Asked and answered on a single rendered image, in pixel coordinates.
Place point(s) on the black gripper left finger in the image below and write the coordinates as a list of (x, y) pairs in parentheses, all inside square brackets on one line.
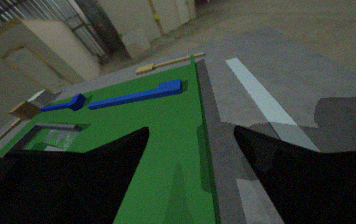
[(99, 178)]

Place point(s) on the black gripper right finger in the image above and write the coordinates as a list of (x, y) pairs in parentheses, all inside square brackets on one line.
[(304, 185)]

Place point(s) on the green flat mat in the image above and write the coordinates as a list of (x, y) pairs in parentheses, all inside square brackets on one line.
[(166, 187)]

